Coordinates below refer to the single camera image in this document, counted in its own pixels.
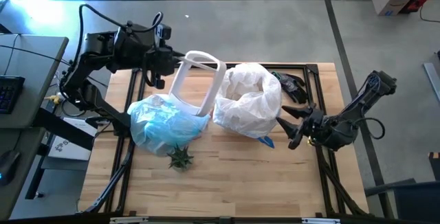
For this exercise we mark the black keyboard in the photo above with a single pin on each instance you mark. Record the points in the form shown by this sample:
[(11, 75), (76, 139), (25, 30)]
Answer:
[(10, 93)]

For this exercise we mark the white printed box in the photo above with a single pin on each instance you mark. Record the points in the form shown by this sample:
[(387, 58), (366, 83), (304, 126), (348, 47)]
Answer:
[(72, 145)]

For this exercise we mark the large white plastic bag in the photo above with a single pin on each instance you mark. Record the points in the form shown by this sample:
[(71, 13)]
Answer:
[(247, 97)]

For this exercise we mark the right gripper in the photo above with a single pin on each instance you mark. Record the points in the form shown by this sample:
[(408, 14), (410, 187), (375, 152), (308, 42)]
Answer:
[(314, 128)]

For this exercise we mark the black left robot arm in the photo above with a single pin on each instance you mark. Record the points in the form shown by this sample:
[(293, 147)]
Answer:
[(99, 55)]

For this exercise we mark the black aluminium table frame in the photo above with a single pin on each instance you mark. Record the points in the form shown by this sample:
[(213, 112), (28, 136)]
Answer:
[(309, 66)]

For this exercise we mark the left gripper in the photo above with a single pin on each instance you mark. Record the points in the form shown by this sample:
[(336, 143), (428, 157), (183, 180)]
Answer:
[(159, 59)]

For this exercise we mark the grey desk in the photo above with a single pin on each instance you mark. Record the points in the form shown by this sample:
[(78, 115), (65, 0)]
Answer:
[(34, 62), (31, 148)]

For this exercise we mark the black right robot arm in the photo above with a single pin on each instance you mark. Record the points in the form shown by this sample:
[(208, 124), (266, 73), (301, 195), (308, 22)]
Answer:
[(361, 114)]

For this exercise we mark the blue plastic bin liner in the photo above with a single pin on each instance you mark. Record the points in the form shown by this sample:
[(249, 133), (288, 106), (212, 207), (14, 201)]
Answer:
[(165, 124)]

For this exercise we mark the dark blue chair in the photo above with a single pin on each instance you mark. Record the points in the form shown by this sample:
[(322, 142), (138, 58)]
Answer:
[(412, 200)]

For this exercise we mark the succulent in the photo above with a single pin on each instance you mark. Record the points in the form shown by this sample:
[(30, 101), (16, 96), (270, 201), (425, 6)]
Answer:
[(180, 157)]

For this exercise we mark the black glove with green cuff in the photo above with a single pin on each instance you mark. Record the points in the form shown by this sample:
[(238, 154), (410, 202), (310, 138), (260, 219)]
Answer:
[(292, 86)]

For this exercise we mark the black computer mouse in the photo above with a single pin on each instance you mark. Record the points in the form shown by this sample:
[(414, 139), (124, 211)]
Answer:
[(8, 165)]

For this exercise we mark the white swing bin lid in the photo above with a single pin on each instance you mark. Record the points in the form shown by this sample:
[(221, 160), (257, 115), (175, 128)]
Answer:
[(199, 109)]

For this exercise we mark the grey metal bar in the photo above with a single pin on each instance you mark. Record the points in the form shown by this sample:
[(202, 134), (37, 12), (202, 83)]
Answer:
[(433, 79)]

